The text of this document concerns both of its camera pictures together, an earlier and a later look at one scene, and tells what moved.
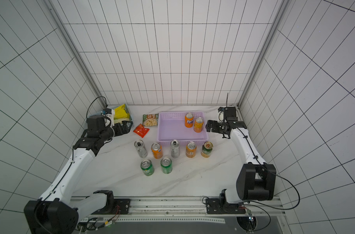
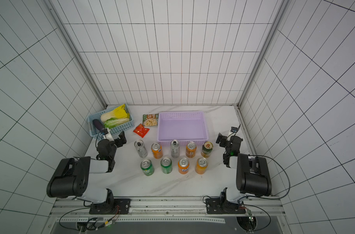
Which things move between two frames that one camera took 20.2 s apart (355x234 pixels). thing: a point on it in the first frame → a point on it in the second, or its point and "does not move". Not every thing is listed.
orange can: [191, 149] does not move
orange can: [156, 149] does not move
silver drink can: [175, 148] does not move
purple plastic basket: [171, 126] does not move
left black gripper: [126, 129] → [120, 144]
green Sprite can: [167, 165] does not move
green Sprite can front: [147, 167] does not move
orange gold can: [198, 125] → [201, 165]
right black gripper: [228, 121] → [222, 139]
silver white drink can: [141, 148] does not move
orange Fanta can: [188, 120] → [183, 165]
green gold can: [207, 149] does not move
